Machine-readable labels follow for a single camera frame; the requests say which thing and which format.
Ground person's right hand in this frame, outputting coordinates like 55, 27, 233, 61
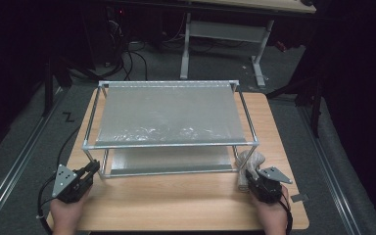
249, 185, 291, 230

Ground white-legged background desk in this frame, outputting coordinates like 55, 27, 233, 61
179, 0, 317, 88

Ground metal rack with grey fabric shelves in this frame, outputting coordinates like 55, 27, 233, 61
81, 79, 260, 180

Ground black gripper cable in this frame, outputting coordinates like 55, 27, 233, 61
37, 175, 61, 235
278, 192, 294, 235

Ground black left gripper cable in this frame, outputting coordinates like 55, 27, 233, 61
37, 175, 61, 235

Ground black metal stand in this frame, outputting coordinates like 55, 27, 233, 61
42, 55, 112, 118
265, 74, 324, 138

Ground metal floor rail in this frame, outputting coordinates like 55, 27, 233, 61
0, 87, 67, 229
298, 106, 363, 235

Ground bundle of black cables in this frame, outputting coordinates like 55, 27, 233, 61
106, 19, 150, 89

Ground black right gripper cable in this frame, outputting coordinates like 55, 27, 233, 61
278, 192, 294, 235

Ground black floor cable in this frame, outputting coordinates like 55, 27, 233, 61
57, 126, 81, 170

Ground person's left hand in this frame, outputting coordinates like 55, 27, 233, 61
49, 191, 91, 230

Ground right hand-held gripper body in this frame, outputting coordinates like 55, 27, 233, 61
249, 165, 294, 204

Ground grey tape piece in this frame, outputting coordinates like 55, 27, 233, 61
290, 193, 310, 204

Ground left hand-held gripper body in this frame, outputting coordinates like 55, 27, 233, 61
51, 164, 94, 204

